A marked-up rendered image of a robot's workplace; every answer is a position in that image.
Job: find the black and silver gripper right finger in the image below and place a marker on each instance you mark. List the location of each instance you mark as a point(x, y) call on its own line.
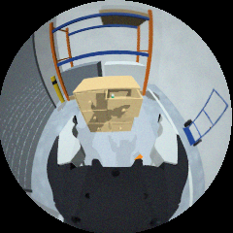
point(168, 153)

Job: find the tan wooden chest of drawers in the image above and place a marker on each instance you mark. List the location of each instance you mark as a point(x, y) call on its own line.
point(100, 83)

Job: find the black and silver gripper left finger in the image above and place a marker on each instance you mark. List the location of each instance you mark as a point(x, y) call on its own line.
point(66, 153)

